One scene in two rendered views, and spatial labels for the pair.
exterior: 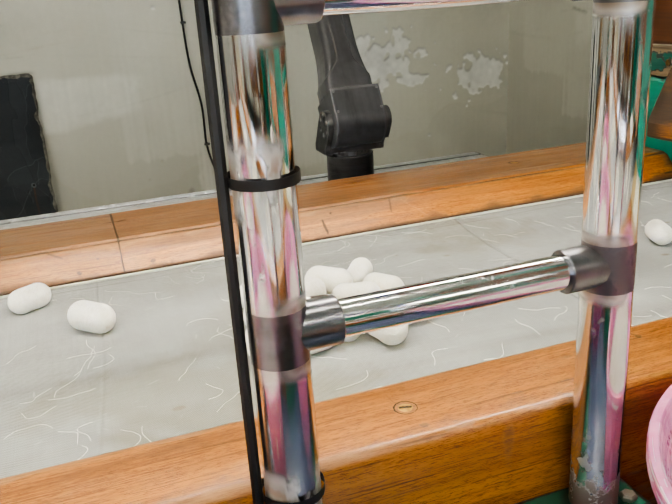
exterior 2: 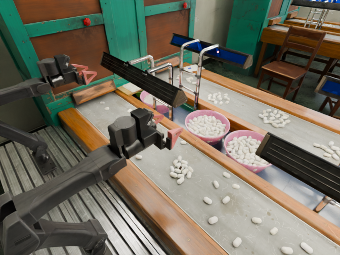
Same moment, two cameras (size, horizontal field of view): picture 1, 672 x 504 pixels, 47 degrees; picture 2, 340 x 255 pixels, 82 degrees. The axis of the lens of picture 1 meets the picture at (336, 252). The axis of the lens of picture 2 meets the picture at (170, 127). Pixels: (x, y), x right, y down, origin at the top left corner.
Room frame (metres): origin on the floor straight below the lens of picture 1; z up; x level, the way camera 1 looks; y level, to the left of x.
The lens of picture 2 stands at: (0.68, 0.90, 1.50)
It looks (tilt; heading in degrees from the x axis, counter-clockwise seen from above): 40 degrees down; 245
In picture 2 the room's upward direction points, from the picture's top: straight up
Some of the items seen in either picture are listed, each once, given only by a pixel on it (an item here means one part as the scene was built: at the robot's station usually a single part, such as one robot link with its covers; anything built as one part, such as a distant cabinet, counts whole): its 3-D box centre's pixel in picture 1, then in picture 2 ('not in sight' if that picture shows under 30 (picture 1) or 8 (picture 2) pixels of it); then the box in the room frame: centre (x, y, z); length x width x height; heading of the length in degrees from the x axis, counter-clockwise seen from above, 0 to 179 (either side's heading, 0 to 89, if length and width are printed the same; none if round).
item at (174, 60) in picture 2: not in sight; (167, 64); (-0.01, -0.62, 0.83); 0.30 x 0.06 x 0.07; 19
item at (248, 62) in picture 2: not in sight; (206, 48); (-0.09, -0.18, 1.08); 0.62 x 0.08 x 0.07; 109
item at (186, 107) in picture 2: not in sight; (196, 77); (-0.02, -0.15, 0.90); 0.20 x 0.19 x 0.45; 109
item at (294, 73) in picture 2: not in sight; (285, 69); (-1.70, -0.66, 0.45); 0.44 x 0.43 x 0.91; 103
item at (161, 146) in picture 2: not in sight; (145, 137); (0.55, 0.46, 1.07); 0.10 x 0.07 x 0.07; 108
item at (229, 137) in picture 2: not in sight; (248, 153); (0.00, 0.43, 0.72); 0.27 x 0.27 x 0.10
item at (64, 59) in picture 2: not in sight; (66, 66); (0.74, -0.11, 1.13); 0.07 x 0.06 x 0.11; 108
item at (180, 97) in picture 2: not in sight; (136, 74); (0.44, 0.00, 1.08); 0.62 x 0.08 x 0.07; 109
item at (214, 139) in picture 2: not in sight; (206, 128); (0.09, 0.17, 0.72); 0.27 x 0.27 x 0.10
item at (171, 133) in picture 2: not in sight; (170, 133); (0.48, 0.47, 1.07); 0.09 x 0.07 x 0.07; 18
